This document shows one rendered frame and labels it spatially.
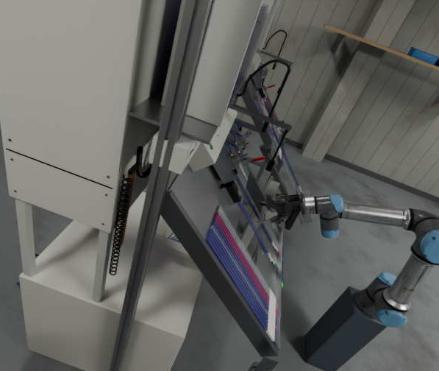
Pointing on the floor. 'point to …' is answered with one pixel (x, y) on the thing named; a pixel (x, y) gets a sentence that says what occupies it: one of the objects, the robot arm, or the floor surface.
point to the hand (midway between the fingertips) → (258, 213)
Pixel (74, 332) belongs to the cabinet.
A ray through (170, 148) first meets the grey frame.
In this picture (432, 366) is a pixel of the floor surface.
